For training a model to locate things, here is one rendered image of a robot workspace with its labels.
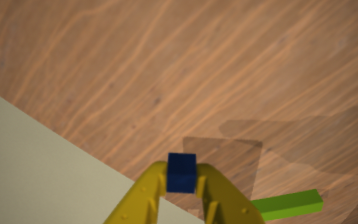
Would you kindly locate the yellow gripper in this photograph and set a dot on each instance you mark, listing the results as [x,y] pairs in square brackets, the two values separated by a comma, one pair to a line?
[223,203]

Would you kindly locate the lime green rectangular rod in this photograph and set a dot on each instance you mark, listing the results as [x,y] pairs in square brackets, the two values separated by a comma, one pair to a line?
[289,205]

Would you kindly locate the blue cube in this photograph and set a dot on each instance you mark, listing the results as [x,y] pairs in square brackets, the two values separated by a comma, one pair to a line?
[181,173]

